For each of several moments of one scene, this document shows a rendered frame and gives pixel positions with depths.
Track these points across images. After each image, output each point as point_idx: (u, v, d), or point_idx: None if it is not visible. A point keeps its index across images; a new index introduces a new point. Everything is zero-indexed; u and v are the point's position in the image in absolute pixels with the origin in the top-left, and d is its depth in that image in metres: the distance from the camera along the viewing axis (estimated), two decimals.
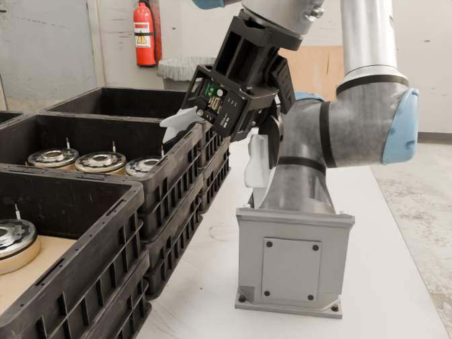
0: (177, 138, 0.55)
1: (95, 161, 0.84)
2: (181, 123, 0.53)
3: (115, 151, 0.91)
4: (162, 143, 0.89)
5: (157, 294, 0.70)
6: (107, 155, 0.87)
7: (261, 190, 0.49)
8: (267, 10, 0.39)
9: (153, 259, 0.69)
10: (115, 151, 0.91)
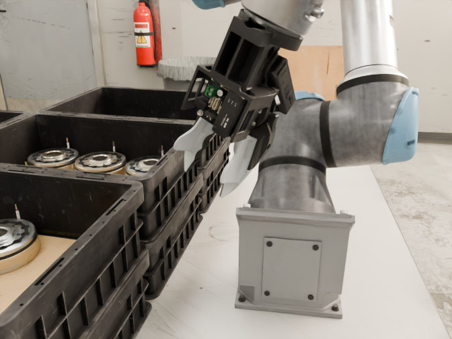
0: (197, 162, 0.54)
1: (95, 161, 0.84)
2: (195, 143, 0.52)
3: (115, 151, 0.91)
4: (162, 142, 0.89)
5: (157, 294, 0.70)
6: (106, 155, 0.87)
7: (233, 183, 0.51)
8: (267, 10, 0.39)
9: (153, 258, 0.68)
10: (115, 151, 0.91)
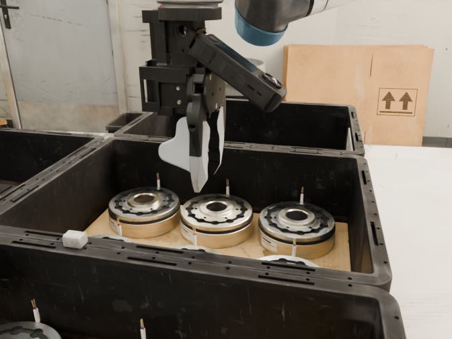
0: (216, 165, 0.56)
1: (212, 212, 0.57)
2: (208, 143, 0.56)
3: (229, 193, 0.64)
4: (300, 182, 0.62)
5: None
6: (224, 202, 0.60)
7: (192, 174, 0.50)
8: None
9: None
10: (229, 194, 0.64)
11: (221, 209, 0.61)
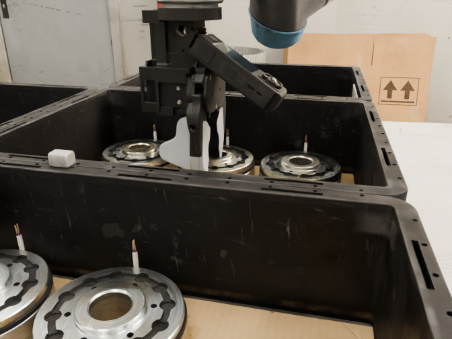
0: None
1: (211, 158, 0.54)
2: (208, 144, 0.55)
3: (229, 144, 0.61)
4: (303, 131, 0.59)
5: None
6: (223, 150, 0.57)
7: None
8: None
9: None
10: (229, 144, 0.61)
11: None
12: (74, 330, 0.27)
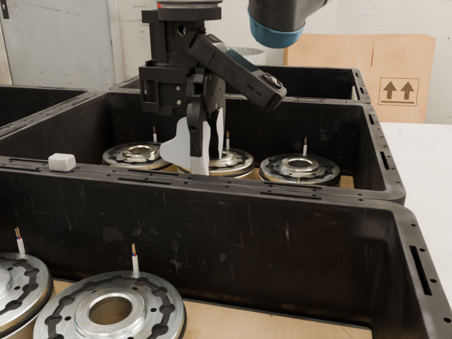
0: None
1: (212, 159, 0.54)
2: (208, 144, 0.55)
3: (229, 146, 0.61)
4: (303, 134, 0.59)
5: None
6: (224, 151, 0.57)
7: (194, 173, 0.51)
8: None
9: None
10: (229, 147, 0.61)
11: None
12: (74, 334, 0.27)
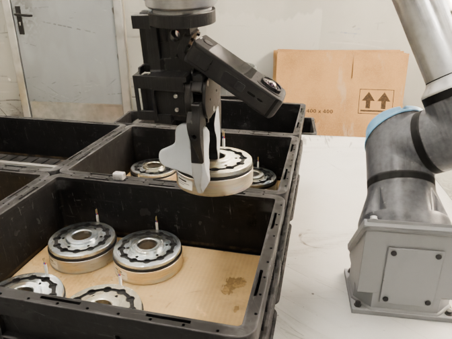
0: None
1: (210, 160, 0.54)
2: None
3: (224, 145, 0.61)
4: (257, 154, 0.94)
5: (276, 300, 0.74)
6: (221, 151, 0.57)
7: (195, 177, 0.51)
8: None
9: None
10: (224, 146, 0.61)
11: None
12: (132, 253, 0.62)
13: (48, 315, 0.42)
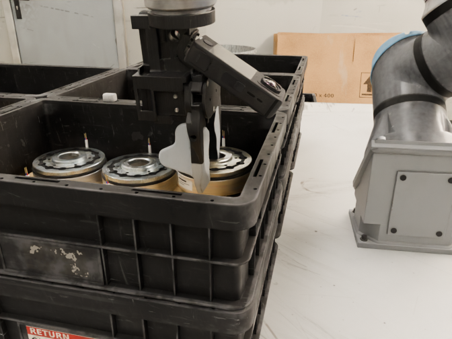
0: None
1: (210, 160, 0.54)
2: None
3: (224, 145, 0.61)
4: None
5: (278, 235, 0.70)
6: (221, 151, 0.57)
7: (195, 177, 0.51)
8: None
9: None
10: (224, 146, 0.61)
11: None
12: (122, 170, 0.57)
13: (23, 196, 0.38)
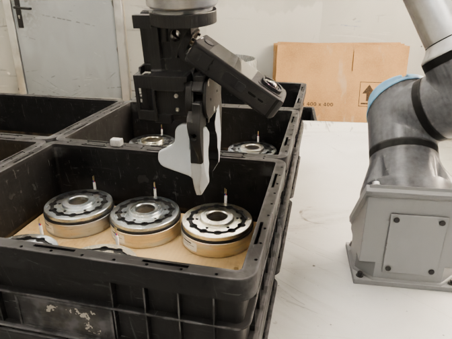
0: (215, 163, 0.56)
1: (214, 222, 0.58)
2: None
3: (227, 202, 0.65)
4: (257, 129, 0.92)
5: (277, 270, 0.73)
6: (223, 211, 0.61)
7: (194, 179, 0.50)
8: None
9: None
10: (227, 202, 0.65)
11: (221, 218, 0.62)
12: (129, 216, 0.60)
13: (42, 263, 0.41)
